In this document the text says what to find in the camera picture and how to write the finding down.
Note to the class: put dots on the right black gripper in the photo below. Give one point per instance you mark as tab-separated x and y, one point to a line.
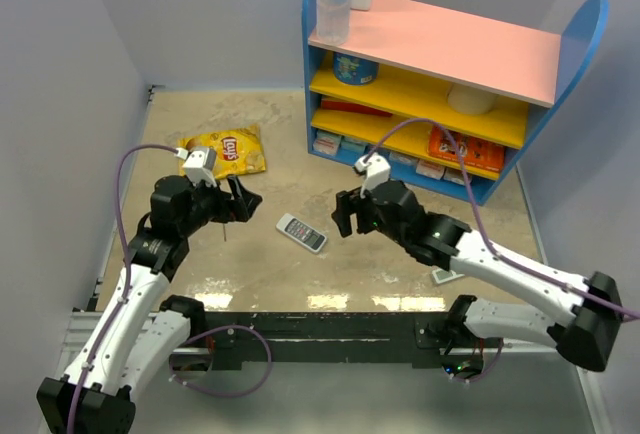
348	203

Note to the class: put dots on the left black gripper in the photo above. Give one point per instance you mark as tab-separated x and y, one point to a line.
229	209

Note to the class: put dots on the wide white remote control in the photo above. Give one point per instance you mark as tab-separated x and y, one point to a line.
301	233

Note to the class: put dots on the slim white remote control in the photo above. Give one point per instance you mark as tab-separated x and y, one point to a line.
441	276

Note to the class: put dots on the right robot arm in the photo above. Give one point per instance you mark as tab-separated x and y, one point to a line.
577	316

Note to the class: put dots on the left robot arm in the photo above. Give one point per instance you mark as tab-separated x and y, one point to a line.
139	329

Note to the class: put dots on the teal tissue pack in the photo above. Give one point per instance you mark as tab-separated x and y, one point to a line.
354	145

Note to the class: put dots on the yellow Lays chips bag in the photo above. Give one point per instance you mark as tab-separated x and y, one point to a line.
238	151

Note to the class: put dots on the tissue pack centre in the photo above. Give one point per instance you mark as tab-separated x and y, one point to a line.
403	159

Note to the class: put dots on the tissue pack far left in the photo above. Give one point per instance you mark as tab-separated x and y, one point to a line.
326	142

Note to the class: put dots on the tissue pack red label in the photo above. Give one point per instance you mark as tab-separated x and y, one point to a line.
430	170

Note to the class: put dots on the red flat box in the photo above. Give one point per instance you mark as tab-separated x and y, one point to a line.
330	103

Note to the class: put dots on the tissue pack far right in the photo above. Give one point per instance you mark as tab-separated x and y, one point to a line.
456	176

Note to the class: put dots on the blue printed can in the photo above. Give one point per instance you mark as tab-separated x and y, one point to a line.
354	71

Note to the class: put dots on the orange snack package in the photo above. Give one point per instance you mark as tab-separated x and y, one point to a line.
475	152

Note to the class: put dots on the blue wooden shelf unit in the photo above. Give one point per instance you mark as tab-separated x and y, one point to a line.
422	50

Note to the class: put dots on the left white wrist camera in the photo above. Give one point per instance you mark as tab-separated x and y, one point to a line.
199	165

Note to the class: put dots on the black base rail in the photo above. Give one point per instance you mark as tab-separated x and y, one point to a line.
422	340

